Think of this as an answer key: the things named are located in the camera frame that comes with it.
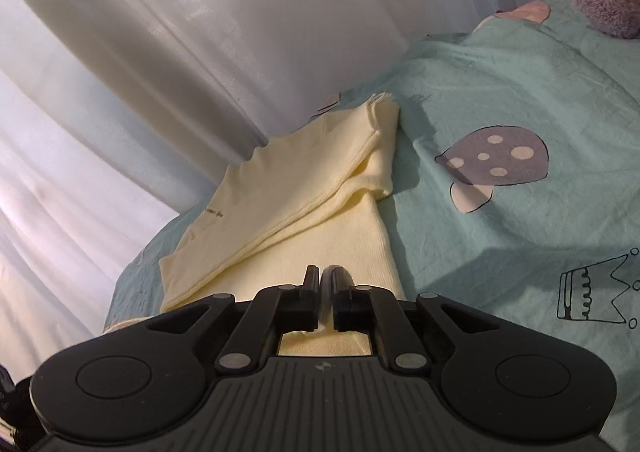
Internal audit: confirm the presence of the cream knit sweater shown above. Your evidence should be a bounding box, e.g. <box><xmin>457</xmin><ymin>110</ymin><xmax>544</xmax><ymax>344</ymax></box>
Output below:
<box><xmin>102</xmin><ymin>92</ymin><xmax>407</xmax><ymax>358</ymax></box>

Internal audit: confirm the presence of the teal mushroom print bedsheet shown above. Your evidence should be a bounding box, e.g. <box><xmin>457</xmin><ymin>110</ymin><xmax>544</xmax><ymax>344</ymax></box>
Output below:
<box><xmin>102</xmin><ymin>0</ymin><xmax>640</xmax><ymax>452</ymax></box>

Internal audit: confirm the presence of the white sheer curtain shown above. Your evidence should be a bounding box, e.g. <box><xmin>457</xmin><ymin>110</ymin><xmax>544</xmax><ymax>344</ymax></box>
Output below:
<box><xmin>1</xmin><ymin>0</ymin><xmax>530</xmax><ymax>378</ymax></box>

